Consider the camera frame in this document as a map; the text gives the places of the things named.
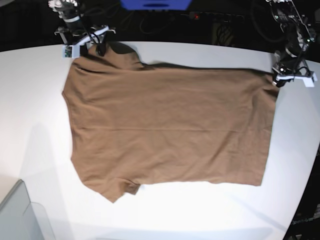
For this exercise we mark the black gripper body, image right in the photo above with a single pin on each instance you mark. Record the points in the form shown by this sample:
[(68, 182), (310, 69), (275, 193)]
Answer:
[(286, 63)]

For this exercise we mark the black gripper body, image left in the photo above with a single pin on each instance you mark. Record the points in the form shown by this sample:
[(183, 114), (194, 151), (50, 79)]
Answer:
[(77, 28)]

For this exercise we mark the brown t-shirt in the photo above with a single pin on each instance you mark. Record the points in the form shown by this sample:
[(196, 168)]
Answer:
[(136, 124)]

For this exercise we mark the blue plastic box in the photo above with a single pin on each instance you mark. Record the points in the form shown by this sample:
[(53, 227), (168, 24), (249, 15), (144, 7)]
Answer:
[(145, 5)]

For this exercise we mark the black power strip red light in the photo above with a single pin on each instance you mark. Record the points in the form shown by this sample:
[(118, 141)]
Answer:
[(216, 17)]

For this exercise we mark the translucent grey plastic bin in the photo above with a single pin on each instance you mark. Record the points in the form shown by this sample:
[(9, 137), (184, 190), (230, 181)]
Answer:
[(22, 219)]

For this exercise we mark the white camera mount, image left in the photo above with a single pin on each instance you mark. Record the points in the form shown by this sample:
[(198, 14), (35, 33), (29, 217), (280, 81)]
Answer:
[(71, 44)]

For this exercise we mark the white camera mount, image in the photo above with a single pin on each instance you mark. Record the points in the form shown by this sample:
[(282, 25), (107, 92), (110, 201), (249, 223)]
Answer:
[(71, 44), (307, 76)]

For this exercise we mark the white camera mount, image right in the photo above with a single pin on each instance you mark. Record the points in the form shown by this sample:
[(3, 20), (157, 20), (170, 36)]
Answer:
[(307, 76)]

